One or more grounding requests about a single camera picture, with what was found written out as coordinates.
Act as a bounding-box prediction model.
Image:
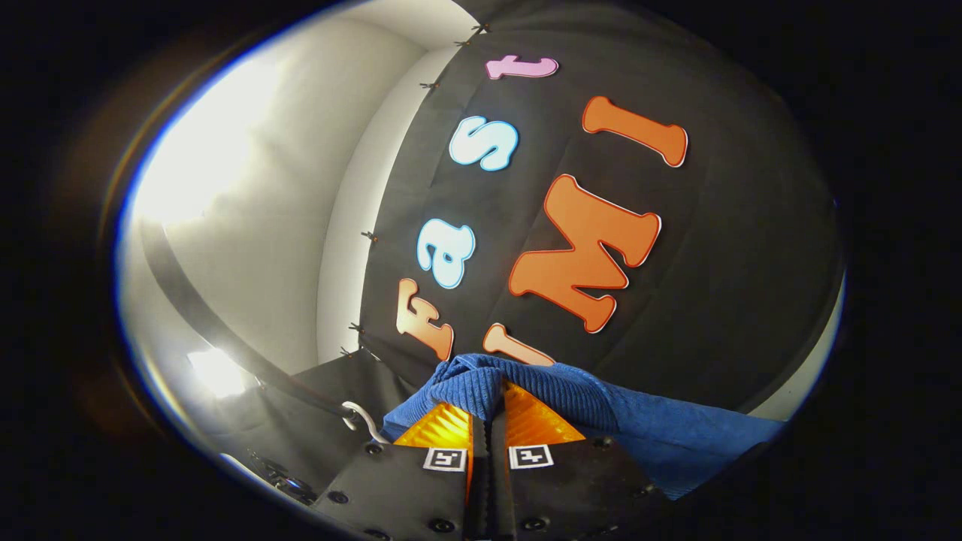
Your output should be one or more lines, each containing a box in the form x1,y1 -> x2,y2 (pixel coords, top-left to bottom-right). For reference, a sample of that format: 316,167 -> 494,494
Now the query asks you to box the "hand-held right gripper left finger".
310,402 -> 486,541

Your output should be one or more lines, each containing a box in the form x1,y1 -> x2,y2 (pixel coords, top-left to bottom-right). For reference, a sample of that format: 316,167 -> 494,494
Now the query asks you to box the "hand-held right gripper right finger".
489,379 -> 673,541

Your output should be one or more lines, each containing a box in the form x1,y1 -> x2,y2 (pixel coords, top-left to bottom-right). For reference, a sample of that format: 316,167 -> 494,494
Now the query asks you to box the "blue corduroy jacket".
382,353 -> 786,502

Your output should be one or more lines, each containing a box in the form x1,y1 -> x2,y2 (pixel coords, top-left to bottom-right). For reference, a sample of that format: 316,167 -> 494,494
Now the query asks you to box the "large white clothes hanger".
340,400 -> 390,444

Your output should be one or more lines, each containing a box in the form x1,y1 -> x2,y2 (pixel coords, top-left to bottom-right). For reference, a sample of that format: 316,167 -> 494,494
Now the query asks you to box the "black clothes rail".
139,218 -> 362,422

